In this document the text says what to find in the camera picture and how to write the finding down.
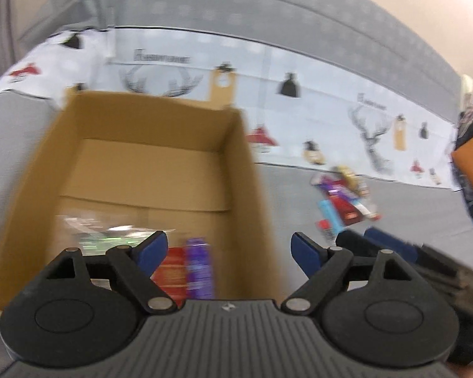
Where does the dark plaid cloth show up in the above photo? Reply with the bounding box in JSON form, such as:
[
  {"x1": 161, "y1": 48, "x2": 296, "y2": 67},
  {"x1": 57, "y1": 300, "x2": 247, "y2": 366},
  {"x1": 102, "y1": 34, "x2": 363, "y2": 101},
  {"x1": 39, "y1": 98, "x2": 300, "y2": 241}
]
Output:
[{"x1": 451, "y1": 104, "x2": 473, "y2": 223}]

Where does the brown cardboard box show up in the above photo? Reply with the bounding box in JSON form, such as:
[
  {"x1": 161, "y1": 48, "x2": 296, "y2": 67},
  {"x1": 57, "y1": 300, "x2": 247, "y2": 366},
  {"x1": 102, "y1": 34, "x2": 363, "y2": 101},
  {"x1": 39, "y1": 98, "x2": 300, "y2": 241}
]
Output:
[{"x1": 0, "y1": 90, "x2": 285, "y2": 316}]

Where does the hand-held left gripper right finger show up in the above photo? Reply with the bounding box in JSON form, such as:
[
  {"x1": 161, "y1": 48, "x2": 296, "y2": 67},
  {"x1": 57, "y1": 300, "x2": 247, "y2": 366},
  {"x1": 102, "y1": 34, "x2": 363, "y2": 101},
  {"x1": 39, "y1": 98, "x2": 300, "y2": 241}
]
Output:
[{"x1": 280, "y1": 232, "x2": 417, "y2": 316}]

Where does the pile of snack packets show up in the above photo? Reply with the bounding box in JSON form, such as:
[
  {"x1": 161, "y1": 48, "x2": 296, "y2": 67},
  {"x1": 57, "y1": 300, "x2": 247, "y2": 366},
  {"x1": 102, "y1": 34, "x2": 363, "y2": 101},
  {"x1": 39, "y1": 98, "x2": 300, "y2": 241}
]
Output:
[{"x1": 310, "y1": 164, "x2": 382, "y2": 242}]

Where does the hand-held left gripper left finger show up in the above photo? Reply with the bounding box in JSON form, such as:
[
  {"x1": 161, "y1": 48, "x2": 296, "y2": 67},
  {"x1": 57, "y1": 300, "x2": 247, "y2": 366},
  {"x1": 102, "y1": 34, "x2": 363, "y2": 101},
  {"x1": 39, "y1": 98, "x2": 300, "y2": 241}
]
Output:
[{"x1": 43, "y1": 231, "x2": 179, "y2": 316}]

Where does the white printed blanket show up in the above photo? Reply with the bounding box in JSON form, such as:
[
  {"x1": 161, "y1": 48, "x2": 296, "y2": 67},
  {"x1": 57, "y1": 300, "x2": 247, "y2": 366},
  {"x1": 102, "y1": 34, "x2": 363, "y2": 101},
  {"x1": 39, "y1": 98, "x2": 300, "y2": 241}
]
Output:
[{"x1": 0, "y1": 27, "x2": 460, "y2": 190}]

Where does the clear green snack packet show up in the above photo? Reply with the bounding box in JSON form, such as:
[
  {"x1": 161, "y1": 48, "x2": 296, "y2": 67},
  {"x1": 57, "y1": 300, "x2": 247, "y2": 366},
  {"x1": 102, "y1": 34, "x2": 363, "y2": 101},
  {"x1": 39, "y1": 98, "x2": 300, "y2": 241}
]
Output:
[{"x1": 57, "y1": 215, "x2": 162, "y2": 257}]

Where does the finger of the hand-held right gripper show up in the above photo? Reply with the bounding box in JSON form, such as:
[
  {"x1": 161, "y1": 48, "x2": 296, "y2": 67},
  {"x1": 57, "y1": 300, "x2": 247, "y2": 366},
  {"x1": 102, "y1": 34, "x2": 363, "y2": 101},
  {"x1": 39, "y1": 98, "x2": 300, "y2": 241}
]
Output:
[
  {"x1": 335, "y1": 231, "x2": 380, "y2": 259},
  {"x1": 363, "y1": 226, "x2": 423, "y2": 265}
]

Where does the red snack packet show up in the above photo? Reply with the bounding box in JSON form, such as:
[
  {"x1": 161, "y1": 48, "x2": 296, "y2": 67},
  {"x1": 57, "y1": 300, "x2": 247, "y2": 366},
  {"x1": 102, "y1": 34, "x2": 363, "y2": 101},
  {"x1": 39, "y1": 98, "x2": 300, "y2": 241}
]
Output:
[{"x1": 152, "y1": 246, "x2": 190, "y2": 308}]

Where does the purple snack packet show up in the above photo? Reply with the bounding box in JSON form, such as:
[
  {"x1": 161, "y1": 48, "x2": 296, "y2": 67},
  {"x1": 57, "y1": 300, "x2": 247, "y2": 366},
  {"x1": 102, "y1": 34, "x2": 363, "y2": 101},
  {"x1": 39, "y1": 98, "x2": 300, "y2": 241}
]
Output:
[{"x1": 184, "y1": 237, "x2": 216, "y2": 301}]

